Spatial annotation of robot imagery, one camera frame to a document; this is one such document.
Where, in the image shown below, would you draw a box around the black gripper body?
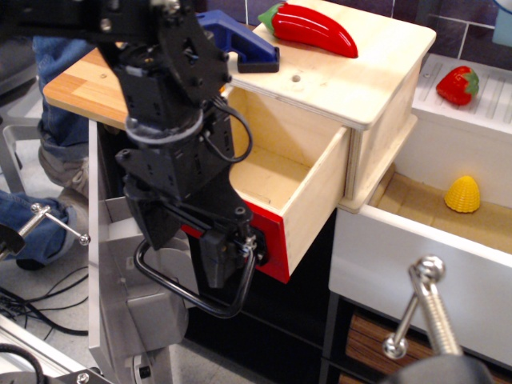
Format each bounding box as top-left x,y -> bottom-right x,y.
116,119 -> 254,244

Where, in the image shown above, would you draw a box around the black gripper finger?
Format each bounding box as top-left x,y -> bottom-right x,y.
199,230 -> 250,289
124,190 -> 182,250

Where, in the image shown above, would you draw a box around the wooden drawer with red front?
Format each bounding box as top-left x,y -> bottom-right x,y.
134,86 -> 352,319

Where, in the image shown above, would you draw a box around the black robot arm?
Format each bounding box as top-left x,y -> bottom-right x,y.
1,1 -> 257,288

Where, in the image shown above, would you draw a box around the light wooden box housing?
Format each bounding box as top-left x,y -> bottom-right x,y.
225,1 -> 435,220

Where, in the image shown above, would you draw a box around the grey metal table leg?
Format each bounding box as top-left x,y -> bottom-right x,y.
89,120 -> 188,383

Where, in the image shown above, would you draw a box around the grey sneaker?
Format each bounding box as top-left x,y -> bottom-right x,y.
38,147 -> 89,198

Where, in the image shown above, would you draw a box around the left silver clamp screw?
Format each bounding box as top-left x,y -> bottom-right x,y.
1,203 -> 90,261

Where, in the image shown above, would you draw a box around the silver clamp screw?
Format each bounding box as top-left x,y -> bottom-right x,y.
1,203 -> 90,261
382,254 -> 463,360

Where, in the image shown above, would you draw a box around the blue quick-grip bar clamp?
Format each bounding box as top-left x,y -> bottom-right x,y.
197,10 -> 280,74

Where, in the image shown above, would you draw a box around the person in blue jeans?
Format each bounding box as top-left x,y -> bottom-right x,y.
1,36 -> 94,270

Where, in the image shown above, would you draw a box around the red chili pepper toy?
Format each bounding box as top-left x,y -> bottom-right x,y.
258,2 -> 358,58

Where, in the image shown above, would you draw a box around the near silver clamp screw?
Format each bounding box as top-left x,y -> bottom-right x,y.
382,254 -> 463,360

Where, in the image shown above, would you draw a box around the white toy sink unit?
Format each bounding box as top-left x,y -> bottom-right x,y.
330,54 -> 511,365

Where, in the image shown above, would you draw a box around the yellow corn toy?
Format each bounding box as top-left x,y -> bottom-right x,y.
444,175 -> 481,214

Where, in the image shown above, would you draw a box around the red strawberry toy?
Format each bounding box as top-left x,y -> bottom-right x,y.
436,66 -> 479,106

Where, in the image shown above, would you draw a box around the black floor cables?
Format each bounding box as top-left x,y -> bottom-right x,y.
0,266 -> 90,341

